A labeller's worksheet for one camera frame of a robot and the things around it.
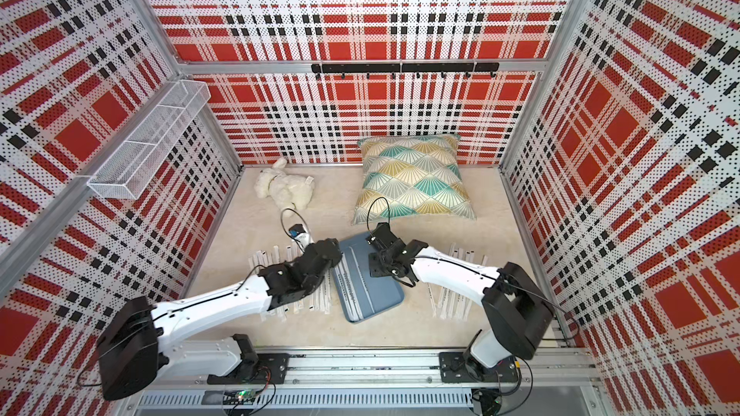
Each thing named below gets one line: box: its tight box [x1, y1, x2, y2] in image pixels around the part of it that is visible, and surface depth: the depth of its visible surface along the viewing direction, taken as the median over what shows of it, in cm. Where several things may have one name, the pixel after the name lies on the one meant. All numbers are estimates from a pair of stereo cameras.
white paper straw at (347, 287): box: [334, 251, 363, 322], surface depth 87 cm
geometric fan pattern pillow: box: [352, 133, 477, 225], surface depth 97 cm
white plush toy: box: [254, 157, 316, 211], surface depth 108 cm
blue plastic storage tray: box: [340, 232, 405, 324], surface depth 88 cm
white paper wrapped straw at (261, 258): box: [256, 249, 267, 267], surface depth 97 cm
